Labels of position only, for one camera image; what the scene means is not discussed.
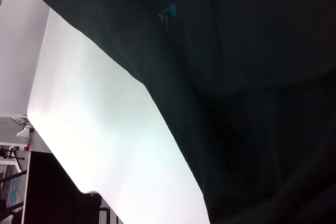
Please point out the black cabinet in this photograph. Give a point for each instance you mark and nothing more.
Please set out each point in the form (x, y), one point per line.
(52, 195)

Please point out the small white plastic object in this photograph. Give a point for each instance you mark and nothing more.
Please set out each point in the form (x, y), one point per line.
(23, 132)

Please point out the black tripod rod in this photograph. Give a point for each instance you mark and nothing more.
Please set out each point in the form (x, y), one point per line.
(13, 158)

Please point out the blue patterned sheet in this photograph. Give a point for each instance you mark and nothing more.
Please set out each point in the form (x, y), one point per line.
(15, 192)

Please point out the black shirt with FREE print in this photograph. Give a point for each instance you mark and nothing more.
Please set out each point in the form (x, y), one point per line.
(236, 77)

